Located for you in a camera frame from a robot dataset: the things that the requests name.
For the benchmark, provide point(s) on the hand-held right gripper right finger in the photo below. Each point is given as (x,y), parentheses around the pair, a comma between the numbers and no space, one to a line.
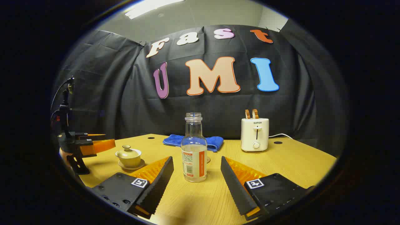
(236,187)

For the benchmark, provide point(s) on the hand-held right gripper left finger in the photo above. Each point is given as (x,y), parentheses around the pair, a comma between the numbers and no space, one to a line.
(159,184)

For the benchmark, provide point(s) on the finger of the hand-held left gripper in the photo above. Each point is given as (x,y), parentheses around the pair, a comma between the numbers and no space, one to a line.
(93,137)
(100,146)

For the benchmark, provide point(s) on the cream ceramic teacup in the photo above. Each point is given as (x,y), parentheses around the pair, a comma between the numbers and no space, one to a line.
(128,161)

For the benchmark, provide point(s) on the clear plastic water bottle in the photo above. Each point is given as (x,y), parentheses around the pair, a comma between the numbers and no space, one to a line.
(193,150)

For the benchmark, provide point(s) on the cream ceramic saucer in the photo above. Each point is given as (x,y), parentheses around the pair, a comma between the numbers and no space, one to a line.
(139,165)

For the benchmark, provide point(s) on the blue folded towel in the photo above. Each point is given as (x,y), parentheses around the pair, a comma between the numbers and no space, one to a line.
(212,142)

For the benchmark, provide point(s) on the white toaster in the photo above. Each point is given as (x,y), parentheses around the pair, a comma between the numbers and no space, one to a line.
(254,134)

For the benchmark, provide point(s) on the black backdrop cloth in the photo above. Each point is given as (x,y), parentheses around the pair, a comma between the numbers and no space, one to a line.
(218,106)

